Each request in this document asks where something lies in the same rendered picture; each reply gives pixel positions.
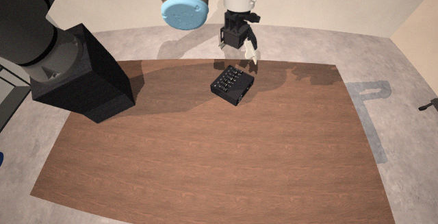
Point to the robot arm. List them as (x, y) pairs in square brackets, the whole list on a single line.
[(49, 54)]

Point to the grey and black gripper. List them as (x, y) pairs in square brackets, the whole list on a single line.
[(232, 38)]

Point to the black lighting desk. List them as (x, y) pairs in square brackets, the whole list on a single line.
[(232, 84)]

